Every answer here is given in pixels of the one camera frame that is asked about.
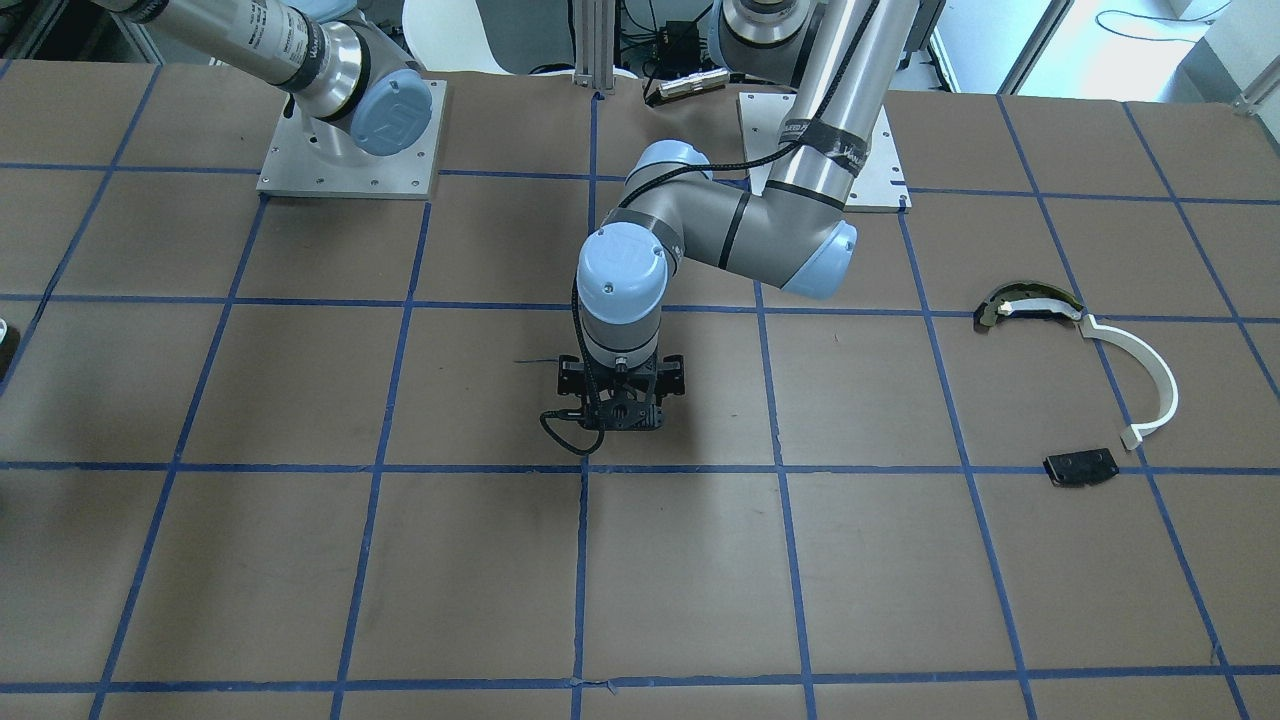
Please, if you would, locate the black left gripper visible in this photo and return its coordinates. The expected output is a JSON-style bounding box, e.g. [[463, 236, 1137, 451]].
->
[[557, 354, 685, 406]]

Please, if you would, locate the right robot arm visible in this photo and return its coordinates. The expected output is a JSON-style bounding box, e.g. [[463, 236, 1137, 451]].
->
[[100, 1, 433, 158]]

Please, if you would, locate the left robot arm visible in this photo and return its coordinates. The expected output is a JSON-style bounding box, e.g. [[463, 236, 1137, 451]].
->
[[558, 1, 918, 398]]

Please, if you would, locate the dark green curved part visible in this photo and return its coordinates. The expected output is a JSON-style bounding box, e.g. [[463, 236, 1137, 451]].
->
[[973, 281, 1085, 333]]

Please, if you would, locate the white plastic chair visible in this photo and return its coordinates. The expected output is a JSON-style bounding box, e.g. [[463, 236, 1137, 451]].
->
[[401, 1, 508, 76]]

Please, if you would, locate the small black flat part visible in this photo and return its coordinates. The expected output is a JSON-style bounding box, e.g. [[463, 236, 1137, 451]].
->
[[1042, 447, 1119, 488]]

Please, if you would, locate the white curved plastic arc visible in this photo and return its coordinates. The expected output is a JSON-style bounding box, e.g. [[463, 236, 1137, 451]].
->
[[1078, 313, 1180, 452]]

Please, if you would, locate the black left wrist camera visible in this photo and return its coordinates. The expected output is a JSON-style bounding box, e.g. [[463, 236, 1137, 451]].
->
[[579, 395, 666, 432]]

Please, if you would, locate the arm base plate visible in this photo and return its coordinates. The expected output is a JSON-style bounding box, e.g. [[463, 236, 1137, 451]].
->
[[256, 79, 448, 200], [737, 92, 911, 213]]

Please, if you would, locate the aluminium frame post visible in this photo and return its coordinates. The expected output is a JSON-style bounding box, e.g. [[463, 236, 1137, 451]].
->
[[571, 0, 617, 97]]

